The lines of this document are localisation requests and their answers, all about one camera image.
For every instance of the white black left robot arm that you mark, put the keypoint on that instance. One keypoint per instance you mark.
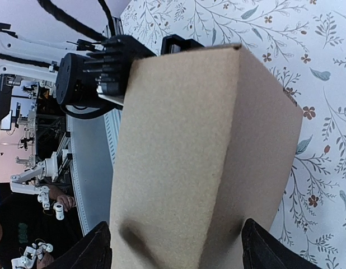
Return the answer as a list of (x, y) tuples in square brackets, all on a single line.
[(87, 82)]

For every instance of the small white robot gripper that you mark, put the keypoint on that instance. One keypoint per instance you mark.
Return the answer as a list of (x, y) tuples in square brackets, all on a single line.
[(31, 254)]

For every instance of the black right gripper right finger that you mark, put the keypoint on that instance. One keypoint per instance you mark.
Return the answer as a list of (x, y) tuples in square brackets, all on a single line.
[(262, 251)]

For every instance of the brown cardboard box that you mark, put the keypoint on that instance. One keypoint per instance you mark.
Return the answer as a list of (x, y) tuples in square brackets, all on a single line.
[(206, 141)]

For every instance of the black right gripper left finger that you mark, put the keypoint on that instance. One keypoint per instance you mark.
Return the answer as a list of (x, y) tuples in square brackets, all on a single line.
[(92, 251)]

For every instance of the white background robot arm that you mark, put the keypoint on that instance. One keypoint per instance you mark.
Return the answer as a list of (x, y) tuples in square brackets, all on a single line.
[(50, 168)]

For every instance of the person in black shirt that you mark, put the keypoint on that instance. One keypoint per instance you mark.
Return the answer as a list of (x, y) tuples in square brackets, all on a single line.
[(23, 222)]

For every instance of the floral white table mat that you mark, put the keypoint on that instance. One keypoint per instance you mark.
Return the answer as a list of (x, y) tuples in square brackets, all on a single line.
[(303, 44)]

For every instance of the aluminium front rail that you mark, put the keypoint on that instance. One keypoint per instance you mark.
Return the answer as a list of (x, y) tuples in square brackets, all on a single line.
[(93, 146)]

